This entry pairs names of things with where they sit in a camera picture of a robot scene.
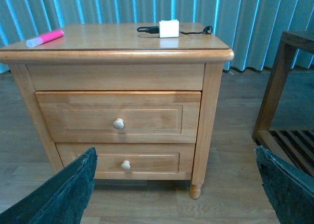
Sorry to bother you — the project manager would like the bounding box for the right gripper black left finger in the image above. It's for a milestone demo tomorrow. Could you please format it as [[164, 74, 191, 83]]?
[[0, 147, 97, 224]]

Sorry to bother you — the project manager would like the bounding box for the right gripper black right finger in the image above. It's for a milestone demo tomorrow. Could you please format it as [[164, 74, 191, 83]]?
[[255, 145, 314, 224]]

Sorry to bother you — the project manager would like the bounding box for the wooden drawer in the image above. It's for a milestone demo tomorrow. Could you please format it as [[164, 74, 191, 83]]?
[[56, 143, 195, 180], [36, 91, 201, 143]]

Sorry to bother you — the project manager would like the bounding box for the pink marker with clear cap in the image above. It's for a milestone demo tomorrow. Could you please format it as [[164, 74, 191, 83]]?
[[26, 30, 64, 48]]

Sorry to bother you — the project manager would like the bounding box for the wooden two-drawer nightstand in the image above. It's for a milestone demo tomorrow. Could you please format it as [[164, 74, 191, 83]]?
[[0, 23, 234, 199]]

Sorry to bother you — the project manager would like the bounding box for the dark wooden side table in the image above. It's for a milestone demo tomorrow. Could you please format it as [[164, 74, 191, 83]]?
[[252, 31, 314, 176]]

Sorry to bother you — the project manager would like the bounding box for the grey pleated curtain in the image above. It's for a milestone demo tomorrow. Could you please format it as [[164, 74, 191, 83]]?
[[0, 0, 314, 71]]

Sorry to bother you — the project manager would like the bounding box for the white charger adapter block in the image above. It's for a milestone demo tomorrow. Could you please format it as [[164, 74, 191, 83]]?
[[158, 20, 180, 38]]

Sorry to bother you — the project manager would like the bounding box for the black cable on nightstand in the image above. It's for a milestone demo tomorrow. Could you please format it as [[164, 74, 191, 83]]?
[[136, 25, 213, 35]]

